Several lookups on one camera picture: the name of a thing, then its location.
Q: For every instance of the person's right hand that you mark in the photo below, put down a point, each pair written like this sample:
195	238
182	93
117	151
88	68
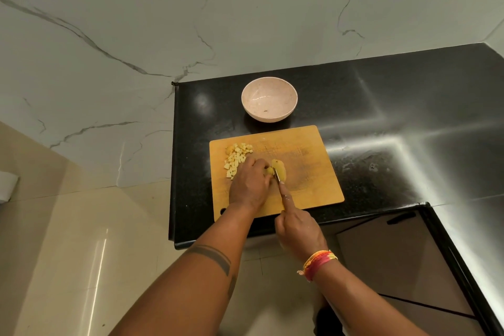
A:
301	233

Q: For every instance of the person's left hand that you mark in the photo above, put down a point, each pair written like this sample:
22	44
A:
250	188

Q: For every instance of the pile of diced potato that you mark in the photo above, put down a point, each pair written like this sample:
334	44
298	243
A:
237	158

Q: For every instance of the yellow potato half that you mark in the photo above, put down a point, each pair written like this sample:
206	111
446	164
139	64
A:
282	168

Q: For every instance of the pink speckled bowl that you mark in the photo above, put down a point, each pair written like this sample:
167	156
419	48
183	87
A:
269	96

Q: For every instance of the person's left forearm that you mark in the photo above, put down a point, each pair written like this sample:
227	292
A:
189	292

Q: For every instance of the person's foot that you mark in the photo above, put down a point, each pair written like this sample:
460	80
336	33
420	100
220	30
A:
328	322

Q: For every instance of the wooden cutting board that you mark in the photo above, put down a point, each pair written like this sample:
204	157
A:
311	186

